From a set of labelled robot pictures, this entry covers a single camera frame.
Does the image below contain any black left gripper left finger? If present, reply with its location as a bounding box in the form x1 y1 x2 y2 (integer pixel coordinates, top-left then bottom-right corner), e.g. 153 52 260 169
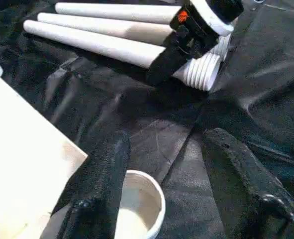
56 130 132 239

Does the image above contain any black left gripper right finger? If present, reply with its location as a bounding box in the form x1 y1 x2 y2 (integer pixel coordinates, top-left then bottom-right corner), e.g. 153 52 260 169
202 127 294 239

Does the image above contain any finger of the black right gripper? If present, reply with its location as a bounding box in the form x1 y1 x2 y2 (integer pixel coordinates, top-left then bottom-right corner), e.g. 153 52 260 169
146 32 191 88

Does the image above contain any white plastic table top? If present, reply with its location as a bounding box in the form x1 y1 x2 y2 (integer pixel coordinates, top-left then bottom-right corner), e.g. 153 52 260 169
0 48 167 239

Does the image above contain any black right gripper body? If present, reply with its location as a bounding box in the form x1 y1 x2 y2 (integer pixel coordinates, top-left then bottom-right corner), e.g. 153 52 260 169
169 3 220 61

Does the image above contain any white plastic table leg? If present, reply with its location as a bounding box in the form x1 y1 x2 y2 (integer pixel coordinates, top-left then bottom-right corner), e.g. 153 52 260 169
23 19 222 92
36 12 232 61
54 1 183 25

